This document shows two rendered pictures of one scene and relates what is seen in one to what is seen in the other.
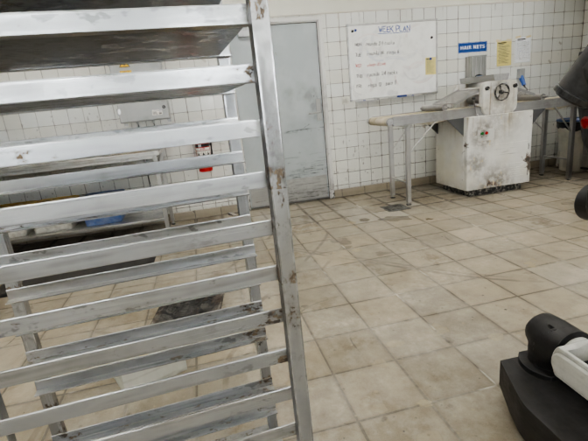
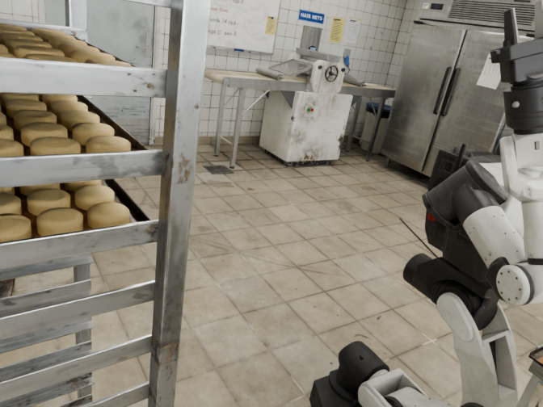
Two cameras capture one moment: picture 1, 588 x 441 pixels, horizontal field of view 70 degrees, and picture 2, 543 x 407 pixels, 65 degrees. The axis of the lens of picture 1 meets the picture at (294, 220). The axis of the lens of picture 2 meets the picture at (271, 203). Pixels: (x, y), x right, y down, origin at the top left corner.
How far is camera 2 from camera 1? 42 cm
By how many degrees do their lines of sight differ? 25
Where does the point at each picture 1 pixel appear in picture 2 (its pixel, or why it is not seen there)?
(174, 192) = (20, 385)
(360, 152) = not seen: hidden behind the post
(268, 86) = (177, 258)
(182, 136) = (43, 317)
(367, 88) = not seen: hidden behind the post
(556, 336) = (364, 368)
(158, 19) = (26, 174)
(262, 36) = (180, 203)
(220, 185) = (90, 363)
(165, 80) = (27, 253)
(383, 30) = not seen: outside the picture
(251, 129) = (142, 294)
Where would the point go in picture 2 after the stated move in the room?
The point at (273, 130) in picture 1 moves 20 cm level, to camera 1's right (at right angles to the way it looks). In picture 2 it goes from (174, 304) to (309, 291)
